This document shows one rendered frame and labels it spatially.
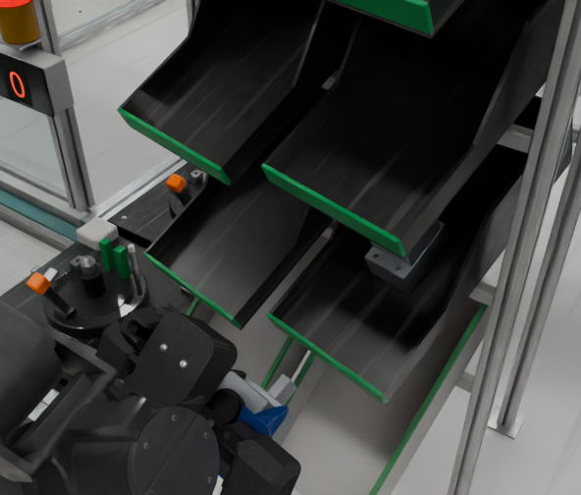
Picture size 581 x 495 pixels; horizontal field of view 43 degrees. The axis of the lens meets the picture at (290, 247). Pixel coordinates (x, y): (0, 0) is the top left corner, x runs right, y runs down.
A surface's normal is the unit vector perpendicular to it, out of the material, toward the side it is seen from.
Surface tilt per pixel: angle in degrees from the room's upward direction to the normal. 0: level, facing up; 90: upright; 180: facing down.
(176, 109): 25
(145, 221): 0
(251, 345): 45
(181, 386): 40
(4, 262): 0
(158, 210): 0
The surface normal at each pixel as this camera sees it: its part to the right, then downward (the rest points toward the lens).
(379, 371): -0.30, -0.49
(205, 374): 0.74, 0.45
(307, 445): -0.50, -0.21
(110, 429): -0.42, 0.59
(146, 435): 0.77, -0.18
